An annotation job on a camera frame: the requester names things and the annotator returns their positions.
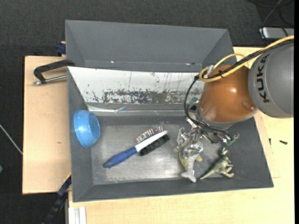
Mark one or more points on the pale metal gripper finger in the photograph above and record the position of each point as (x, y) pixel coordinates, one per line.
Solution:
(182, 136)
(195, 149)

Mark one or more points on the grey toy shark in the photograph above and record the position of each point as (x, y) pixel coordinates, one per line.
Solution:
(190, 169)

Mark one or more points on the blue plastic bowl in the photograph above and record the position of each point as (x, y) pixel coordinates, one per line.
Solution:
(85, 128)

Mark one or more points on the grey metal bin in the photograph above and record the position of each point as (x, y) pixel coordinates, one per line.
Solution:
(140, 43)

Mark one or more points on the blue and white brush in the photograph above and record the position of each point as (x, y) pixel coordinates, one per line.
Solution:
(130, 151)

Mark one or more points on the yellow toy animal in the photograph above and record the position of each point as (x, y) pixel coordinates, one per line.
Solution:
(182, 161)

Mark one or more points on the green toy dinosaur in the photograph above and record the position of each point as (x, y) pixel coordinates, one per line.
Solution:
(220, 164)

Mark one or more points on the small black screw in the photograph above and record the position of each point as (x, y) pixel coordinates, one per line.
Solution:
(283, 142)

